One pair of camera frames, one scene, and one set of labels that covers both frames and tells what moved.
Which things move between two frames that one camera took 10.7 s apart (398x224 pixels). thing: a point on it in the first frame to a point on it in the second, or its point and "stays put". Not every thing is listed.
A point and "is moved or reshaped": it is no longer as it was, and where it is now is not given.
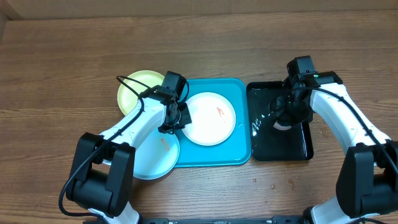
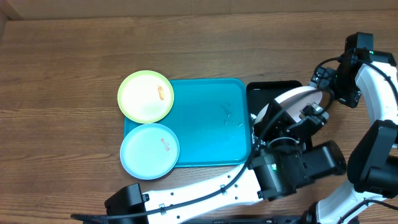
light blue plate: [156, 155] stays put
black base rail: [275, 219] stays put
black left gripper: [186, 119] to [268, 117]
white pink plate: [213, 119] is moved or reshaped
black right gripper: [283, 115] to [327, 77]
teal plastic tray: [236, 149] stays put
